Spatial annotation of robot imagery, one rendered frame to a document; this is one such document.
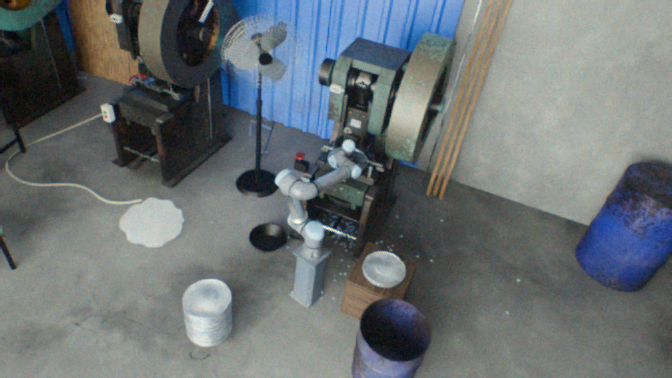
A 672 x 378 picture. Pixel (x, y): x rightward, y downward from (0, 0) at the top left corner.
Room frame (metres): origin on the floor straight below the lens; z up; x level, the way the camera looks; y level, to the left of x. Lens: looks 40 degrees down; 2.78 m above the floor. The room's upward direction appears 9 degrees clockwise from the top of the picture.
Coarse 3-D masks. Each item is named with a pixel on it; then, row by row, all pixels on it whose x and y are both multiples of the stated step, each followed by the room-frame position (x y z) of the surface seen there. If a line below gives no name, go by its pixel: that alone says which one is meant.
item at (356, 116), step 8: (352, 104) 2.88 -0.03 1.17; (360, 104) 2.86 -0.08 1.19; (368, 104) 2.88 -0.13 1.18; (352, 112) 2.82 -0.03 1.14; (360, 112) 2.81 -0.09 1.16; (352, 120) 2.82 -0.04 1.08; (360, 120) 2.80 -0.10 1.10; (352, 128) 2.82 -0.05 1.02; (360, 128) 2.80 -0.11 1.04; (344, 136) 2.83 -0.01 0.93; (352, 136) 2.78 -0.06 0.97; (360, 136) 2.80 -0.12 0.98; (360, 144) 2.79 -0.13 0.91
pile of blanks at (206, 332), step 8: (184, 312) 1.67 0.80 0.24; (224, 312) 1.69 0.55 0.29; (192, 320) 1.63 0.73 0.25; (200, 320) 1.61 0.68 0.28; (208, 320) 1.62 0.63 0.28; (216, 320) 1.65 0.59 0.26; (224, 320) 1.69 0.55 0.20; (192, 328) 1.63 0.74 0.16; (200, 328) 1.61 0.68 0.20; (208, 328) 1.62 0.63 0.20; (216, 328) 1.64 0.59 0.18; (224, 328) 1.68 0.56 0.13; (192, 336) 1.63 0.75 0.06; (200, 336) 1.61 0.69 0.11; (208, 336) 1.62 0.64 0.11; (216, 336) 1.64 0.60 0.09; (224, 336) 1.68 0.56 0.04; (200, 344) 1.61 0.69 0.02; (208, 344) 1.62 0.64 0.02
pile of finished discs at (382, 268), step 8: (368, 256) 2.24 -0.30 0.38; (376, 256) 2.26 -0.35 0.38; (384, 256) 2.27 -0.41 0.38; (392, 256) 2.28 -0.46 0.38; (368, 264) 2.17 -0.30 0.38; (376, 264) 2.18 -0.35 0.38; (384, 264) 2.19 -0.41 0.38; (392, 264) 2.21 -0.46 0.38; (400, 264) 2.22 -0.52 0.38; (368, 272) 2.10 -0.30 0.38; (376, 272) 2.11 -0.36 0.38; (384, 272) 2.12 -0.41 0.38; (392, 272) 2.13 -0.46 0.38; (400, 272) 2.15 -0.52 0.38; (376, 280) 2.05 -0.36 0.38; (384, 280) 2.06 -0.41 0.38; (392, 280) 2.07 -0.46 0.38; (400, 280) 2.08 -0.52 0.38
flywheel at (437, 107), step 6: (438, 84) 3.05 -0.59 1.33; (438, 90) 3.07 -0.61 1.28; (432, 96) 2.72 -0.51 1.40; (438, 96) 2.73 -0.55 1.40; (432, 102) 2.70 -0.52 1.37; (438, 102) 2.69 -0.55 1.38; (444, 102) 2.72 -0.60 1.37; (432, 108) 2.68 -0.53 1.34; (438, 108) 2.69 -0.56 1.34; (432, 114) 2.69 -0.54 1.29; (426, 120) 2.94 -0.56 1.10
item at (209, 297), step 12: (192, 288) 1.81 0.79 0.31; (204, 288) 1.83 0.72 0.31; (216, 288) 1.84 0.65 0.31; (192, 300) 1.73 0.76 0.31; (204, 300) 1.73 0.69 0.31; (216, 300) 1.75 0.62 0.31; (228, 300) 1.77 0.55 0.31; (192, 312) 1.64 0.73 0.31; (204, 312) 1.66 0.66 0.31; (216, 312) 1.67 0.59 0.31
